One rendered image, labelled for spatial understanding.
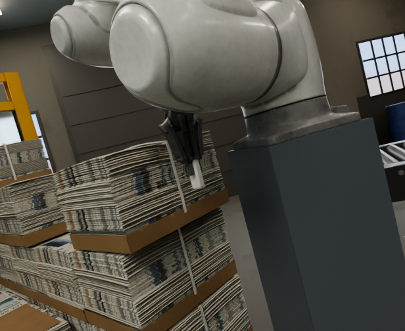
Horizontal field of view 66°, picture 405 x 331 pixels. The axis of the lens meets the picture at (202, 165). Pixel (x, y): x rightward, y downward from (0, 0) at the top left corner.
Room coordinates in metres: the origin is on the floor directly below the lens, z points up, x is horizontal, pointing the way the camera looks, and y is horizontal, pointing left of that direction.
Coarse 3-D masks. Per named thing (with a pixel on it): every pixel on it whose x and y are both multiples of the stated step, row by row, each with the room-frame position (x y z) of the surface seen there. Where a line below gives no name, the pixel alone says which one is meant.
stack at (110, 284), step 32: (192, 224) 0.87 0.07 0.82; (224, 224) 0.96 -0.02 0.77; (0, 256) 1.41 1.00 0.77; (32, 256) 1.10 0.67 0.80; (64, 256) 0.92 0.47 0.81; (96, 256) 0.78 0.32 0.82; (128, 256) 0.71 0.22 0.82; (160, 256) 0.78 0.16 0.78; (192, 256) 0.85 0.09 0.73; (224, 256) 0.94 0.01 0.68; (32, 288) 1.20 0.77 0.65; (64, 288) 0.97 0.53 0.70; (96, 288) 0.82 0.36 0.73; (128, 288) 0.71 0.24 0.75; (160, 288) 0.75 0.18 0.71; (192, 288) 0.83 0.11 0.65; (224, 288) 0.91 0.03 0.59; (128, 320) 0.73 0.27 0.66; (192, 320) 0.81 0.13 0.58; (224, 320) 0.89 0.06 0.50
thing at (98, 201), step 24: (72, 168) 0.78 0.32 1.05; (96, 168) 0.71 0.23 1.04; (120, 168) 0.70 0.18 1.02; (144, 168) 0.75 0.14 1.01; (72, 192) 0.80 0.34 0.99; (96, 192) 0.71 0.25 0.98; (120, 192) 0.69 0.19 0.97; (144, 192) 0.74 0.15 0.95; (168, 192) 0.78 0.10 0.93; (72, 216) 0.82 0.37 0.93; (96, 216) 0.74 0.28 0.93; (120, 216) 0.67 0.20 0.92; (144, 216) 0.71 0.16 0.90
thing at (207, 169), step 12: (204, 132) 0.93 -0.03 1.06; (204, 144) 0.93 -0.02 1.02; (204, 156) 0.91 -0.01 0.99; (180, 168) 0.84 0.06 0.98; (204, 168) 0.90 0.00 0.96; (216, 168) 0.93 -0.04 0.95; (204, 180) 0.88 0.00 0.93; (216, 180) 0.92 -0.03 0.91; (192, 192) 0.84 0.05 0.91; (204, 192) 0.88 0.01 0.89
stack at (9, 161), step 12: (12, 144) 1.66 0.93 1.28; (24, 144) 1.70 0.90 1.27; (36, 144) 1.74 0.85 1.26; (0, 156) 1.61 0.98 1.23; (12, 156) 1.64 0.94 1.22; (24, 156) 1.69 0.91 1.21; (36, 156) 1.72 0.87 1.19; (0, 168) 1.59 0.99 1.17; (12, 168) 1.63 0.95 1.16; (24, 168) 1.67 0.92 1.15; (36, 168) 1.72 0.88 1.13; (48, 168) 1.76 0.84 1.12; (0, 180) 1.58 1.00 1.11; (0, 276) 1.53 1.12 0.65; (0, 288) 1.56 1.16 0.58
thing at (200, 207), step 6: (216, 192) 0.91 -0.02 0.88; (222, 192) 0.93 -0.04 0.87; (204, 198) 0.87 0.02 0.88; (210, 198) 0.89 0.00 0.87; (216, 198) 0.90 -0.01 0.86; (222, 198) 0.92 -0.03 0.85; (228, 198) 0.94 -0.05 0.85; (198, 204) 0.85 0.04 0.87; (204, 204) 0.86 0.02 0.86; (210, 204) 0.88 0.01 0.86; (216, 204) 0.90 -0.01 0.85; (222, 204) 0.92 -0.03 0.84; (198, 210) 0.84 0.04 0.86; (204, 210) 0.86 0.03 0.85; (210, 210) 0.88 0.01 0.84; (198, 216) 0.84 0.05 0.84
